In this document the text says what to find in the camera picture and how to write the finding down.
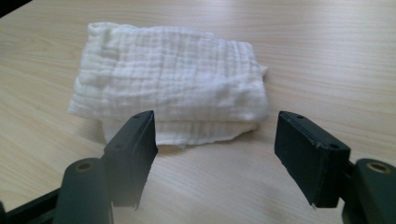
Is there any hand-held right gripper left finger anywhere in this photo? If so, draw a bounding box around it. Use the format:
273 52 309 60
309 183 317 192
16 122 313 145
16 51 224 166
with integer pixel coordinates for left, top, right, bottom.
102 109 159 210

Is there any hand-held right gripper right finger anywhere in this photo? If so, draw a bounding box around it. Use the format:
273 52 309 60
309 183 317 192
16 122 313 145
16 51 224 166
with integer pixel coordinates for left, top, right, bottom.
274 110 352 209

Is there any white gauze cloth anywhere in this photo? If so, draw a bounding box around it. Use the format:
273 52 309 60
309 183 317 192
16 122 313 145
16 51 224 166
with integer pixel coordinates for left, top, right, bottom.
67 21 271 149

